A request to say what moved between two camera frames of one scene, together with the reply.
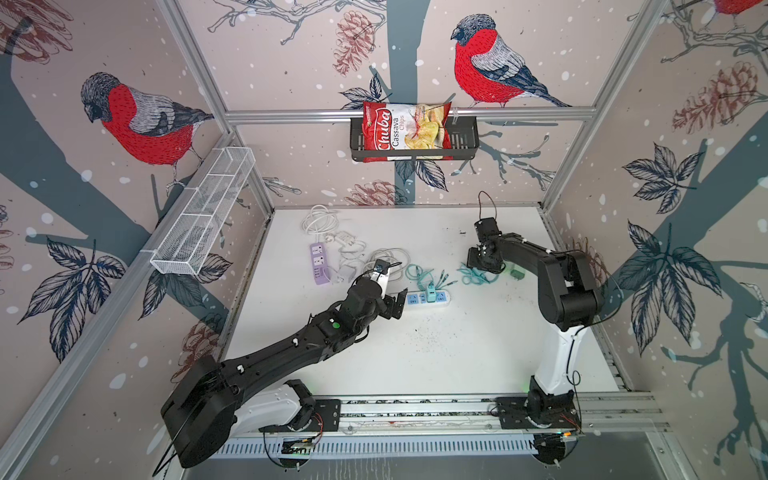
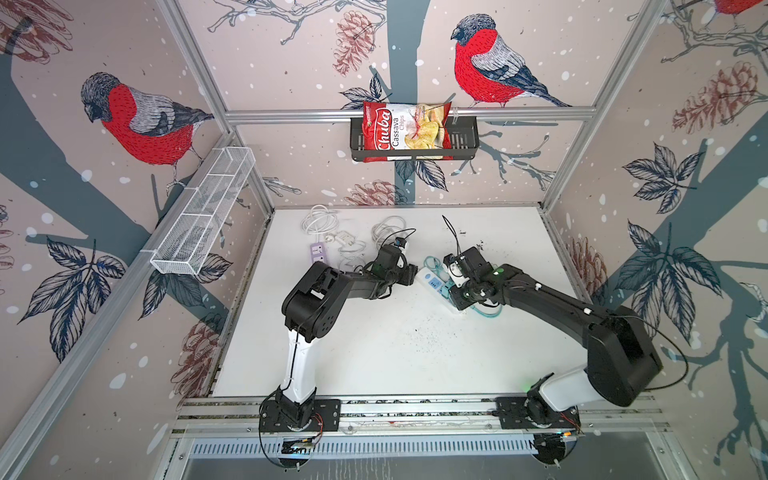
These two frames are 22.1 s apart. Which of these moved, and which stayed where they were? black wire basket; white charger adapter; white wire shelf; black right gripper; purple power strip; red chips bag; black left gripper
Moved: black right gripper; black left gripper
Stayed: white charger adapter; white wire shelf; black wire basket; red chips bag; purple power strip
